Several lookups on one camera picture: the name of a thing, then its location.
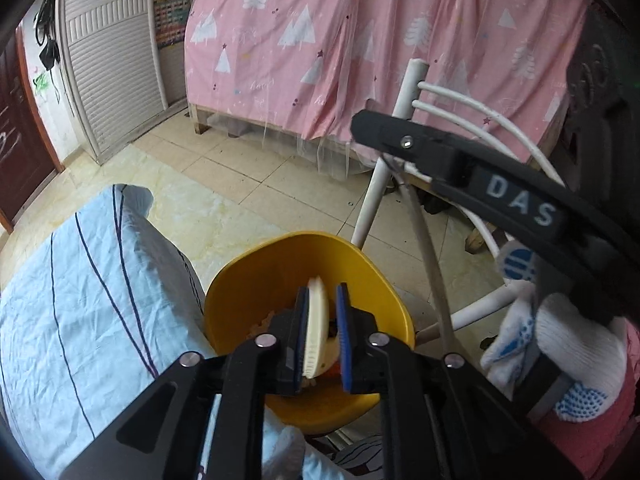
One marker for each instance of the white metal chair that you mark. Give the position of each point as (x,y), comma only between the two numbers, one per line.
(380,180)

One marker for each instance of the white slatted wardrobe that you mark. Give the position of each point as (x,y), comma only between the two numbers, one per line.
(110,60)

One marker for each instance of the person's right hand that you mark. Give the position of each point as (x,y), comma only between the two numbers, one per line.
(565,330)

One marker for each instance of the light blue tablecloth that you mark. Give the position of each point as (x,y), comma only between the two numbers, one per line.
(75,310)

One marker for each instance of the yellow plastic bin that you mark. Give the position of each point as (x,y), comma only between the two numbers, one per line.
(280,270)

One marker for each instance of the cream round lid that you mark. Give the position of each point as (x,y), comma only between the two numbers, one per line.
(316,330)

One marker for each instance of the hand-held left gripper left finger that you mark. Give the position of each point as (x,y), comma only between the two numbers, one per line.
(301,330)

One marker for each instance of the pink tree-print curtain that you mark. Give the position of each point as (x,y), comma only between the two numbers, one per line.
(325,35)

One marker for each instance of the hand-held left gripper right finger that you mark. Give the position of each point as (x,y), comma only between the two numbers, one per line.
(342,330)

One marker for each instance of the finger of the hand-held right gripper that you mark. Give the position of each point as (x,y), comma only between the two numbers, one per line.
(400,135)

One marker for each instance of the dark brown door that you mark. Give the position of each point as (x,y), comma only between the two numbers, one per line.
(20,150)

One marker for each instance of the person's left hand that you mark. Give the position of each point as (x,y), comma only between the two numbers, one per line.
(285,445)

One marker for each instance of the black hanging bag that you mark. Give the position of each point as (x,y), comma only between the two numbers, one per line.
(49,55)

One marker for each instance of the colourful wall poster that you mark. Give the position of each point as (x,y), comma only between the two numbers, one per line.
(172,10)

